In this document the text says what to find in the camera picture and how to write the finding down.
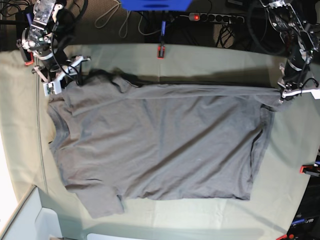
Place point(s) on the red black clamp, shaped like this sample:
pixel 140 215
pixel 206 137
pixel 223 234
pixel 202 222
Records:
pixel 26 56
pixel 311 169

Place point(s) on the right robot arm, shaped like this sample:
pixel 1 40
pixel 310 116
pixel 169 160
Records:
pixel 50 31

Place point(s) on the white storage bin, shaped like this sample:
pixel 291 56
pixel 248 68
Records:
pixel 32 221

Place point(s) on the grey t-shirt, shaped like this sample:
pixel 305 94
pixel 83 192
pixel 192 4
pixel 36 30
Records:
pixel 116 140

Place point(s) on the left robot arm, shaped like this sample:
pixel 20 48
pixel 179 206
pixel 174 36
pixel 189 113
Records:
pixel 299 40

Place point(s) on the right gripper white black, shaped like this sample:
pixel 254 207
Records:
pixel 69 73

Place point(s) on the red blue clamp centre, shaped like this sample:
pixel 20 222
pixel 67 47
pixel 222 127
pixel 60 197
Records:
pixel 161 46

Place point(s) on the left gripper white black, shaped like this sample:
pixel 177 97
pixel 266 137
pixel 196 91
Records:
pixel 288 91

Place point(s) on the red black clamp right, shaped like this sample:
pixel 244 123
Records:
pixel 311 169

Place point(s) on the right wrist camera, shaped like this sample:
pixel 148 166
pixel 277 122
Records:
pixel 52 88

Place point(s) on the red black clamp left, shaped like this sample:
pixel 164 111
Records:
pixel 26 56

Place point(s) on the green table cloth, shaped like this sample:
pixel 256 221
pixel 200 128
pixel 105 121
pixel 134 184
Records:
pixel 26 131

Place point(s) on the black power strip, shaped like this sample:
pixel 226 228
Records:
pixel 216 18

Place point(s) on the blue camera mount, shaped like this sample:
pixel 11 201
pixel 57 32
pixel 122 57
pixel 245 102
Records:
pixel 155 5

